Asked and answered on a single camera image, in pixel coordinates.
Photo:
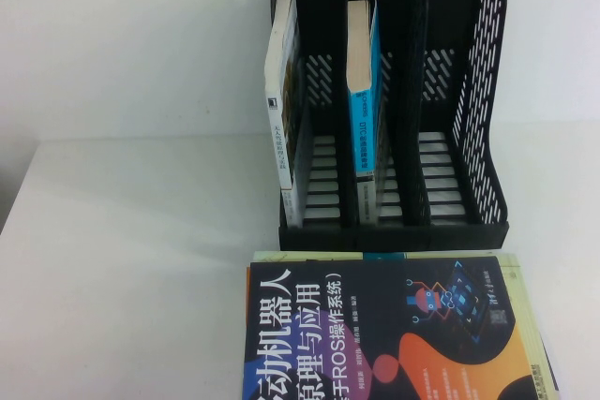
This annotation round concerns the blue and grey book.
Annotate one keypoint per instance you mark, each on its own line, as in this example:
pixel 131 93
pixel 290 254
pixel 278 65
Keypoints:
pixel 361 137

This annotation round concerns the white paperback book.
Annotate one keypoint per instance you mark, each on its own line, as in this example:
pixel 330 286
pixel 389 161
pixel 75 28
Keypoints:
pixel 276 137

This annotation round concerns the dark robot cover book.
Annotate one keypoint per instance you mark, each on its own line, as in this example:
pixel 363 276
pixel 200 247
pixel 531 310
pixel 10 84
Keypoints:
pixel 375 325

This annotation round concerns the black plastic book stand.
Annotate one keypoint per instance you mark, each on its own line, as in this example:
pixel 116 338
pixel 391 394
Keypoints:
pixel 459 233

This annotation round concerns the pale yellow book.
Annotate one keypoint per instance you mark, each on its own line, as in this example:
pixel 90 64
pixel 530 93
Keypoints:
pixel 520 287

